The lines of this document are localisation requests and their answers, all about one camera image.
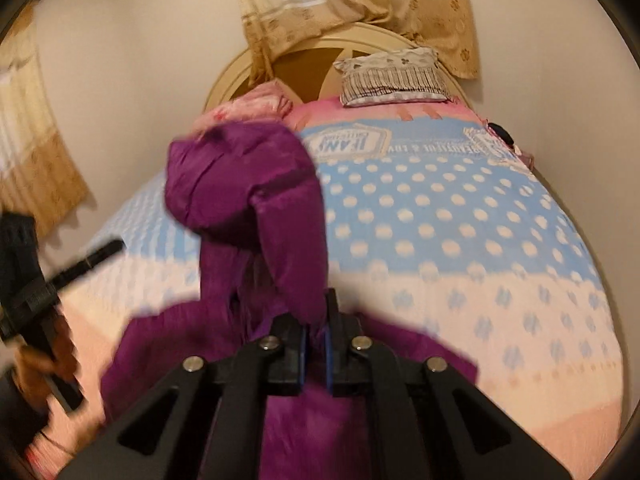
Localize beige floral curtain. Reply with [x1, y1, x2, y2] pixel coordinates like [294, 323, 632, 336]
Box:
[0, 2, 91, 241]
[222, 0, 481, 81]

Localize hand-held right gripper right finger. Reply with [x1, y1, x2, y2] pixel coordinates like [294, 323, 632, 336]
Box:
[324, 289, 572, 480]

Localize folded pink quilt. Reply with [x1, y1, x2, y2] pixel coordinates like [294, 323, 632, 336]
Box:
[192, 81, 295, 133]

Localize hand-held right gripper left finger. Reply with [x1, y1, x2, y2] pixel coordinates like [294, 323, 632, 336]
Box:
[60, 314, 307, 480]

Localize polka dot bed blanket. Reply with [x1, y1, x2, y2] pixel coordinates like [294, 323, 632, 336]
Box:
[47, 101, 626, 480]

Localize cream round headboard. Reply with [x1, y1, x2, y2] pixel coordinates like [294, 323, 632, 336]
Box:
[203, 21, 473, 113]

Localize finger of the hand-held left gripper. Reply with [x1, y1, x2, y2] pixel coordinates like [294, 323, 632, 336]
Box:
[47, 240, 127, 293]

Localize striped grey pillow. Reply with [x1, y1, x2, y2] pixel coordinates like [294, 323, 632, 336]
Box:
[333, 47, 450, 108]

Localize purple down jacket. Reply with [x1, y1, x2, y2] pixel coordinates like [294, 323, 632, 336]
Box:
[100, 121, 478, 480]

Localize person's left hand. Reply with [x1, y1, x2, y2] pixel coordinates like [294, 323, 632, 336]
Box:
[14, 312, 80, 386]

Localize small dark object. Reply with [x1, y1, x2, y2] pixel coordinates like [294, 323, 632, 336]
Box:
[487, 123, 517, 147]

